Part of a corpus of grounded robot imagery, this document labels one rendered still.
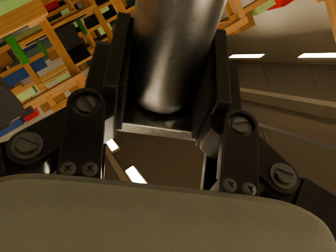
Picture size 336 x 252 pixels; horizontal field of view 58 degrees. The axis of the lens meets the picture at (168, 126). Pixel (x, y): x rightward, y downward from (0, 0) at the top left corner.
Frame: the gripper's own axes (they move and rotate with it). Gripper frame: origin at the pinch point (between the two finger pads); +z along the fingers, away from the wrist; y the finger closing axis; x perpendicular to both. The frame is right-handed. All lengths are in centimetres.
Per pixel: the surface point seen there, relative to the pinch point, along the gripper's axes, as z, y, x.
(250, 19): 408, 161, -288
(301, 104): 389, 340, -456
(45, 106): 384, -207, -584
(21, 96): 385, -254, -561
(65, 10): 726, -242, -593
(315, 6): 646, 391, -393
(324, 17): 621, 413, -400
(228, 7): 399, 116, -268
